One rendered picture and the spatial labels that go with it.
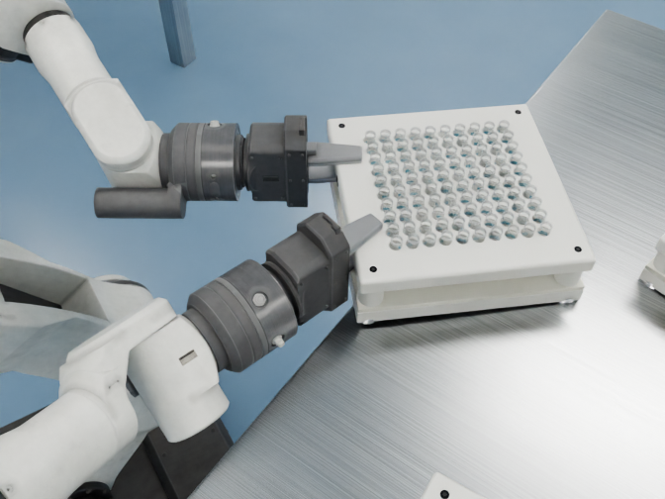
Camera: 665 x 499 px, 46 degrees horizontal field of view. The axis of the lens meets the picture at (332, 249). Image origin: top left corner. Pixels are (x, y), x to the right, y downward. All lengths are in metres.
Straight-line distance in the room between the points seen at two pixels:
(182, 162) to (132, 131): 0.06
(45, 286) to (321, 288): 0.48
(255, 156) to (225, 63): 1.76
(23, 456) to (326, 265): 0.32
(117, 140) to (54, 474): 0.39
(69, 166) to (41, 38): 1.36
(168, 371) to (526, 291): 0.38
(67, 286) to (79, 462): 0.54
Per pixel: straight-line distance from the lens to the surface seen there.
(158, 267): 2.03
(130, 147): 0.86
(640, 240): 0.97
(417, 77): 2.54
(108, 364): 0.66
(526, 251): 0.82
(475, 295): 0.83
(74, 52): 0.98
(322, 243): 0.74
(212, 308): 0.71
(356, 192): 0.85
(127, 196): 0.88
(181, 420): 0.72
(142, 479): 1.56
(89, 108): 0.90
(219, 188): 0.87
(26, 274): 1.10
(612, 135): 1.09
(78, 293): 1.15
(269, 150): 0.85
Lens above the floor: 1.57
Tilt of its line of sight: 51 degrees down
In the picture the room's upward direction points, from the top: straight up
